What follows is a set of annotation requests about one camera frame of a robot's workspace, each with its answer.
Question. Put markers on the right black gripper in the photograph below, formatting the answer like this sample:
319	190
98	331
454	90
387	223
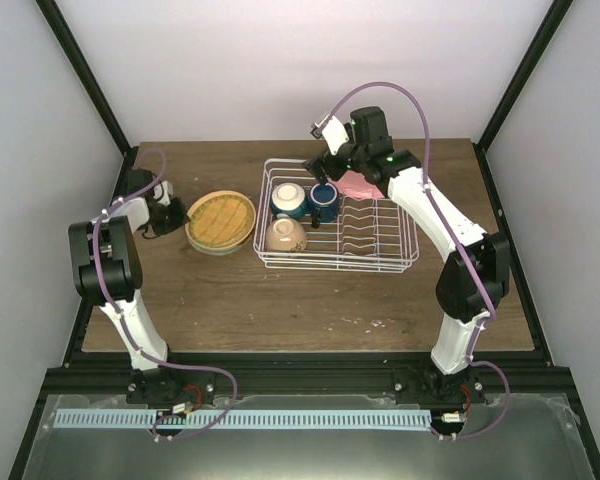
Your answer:
324	163

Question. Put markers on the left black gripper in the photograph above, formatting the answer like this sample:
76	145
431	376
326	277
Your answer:
179	219

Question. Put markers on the pink plate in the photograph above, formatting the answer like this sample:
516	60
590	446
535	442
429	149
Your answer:
354	185

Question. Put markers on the dark blue mug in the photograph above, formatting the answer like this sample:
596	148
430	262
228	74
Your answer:
323	201

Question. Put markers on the bamboo pattern plate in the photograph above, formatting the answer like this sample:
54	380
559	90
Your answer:
221	215

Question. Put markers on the cream and blue bowl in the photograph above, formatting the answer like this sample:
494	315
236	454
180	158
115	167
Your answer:
288	200

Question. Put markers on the cream shallow bowl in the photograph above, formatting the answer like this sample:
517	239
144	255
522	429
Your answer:
285	235

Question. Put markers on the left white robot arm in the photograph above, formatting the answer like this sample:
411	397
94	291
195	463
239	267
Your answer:
107	272

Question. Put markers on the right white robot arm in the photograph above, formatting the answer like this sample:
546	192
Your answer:
476	264

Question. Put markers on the beige plate stack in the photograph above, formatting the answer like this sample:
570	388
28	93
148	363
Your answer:
217	248

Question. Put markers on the light blue slotted strip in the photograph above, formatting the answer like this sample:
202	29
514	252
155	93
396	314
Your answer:
389	420

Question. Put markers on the metal front sheet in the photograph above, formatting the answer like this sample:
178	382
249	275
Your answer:
529	436

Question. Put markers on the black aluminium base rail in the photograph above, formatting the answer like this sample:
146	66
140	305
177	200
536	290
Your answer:
408	378

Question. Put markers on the left black frame post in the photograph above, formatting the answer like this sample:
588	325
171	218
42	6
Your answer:
71	49

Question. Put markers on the black frame post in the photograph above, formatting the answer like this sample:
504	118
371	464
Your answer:
543	36
71	49

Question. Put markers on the right black frame post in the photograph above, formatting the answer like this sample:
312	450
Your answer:
543	36

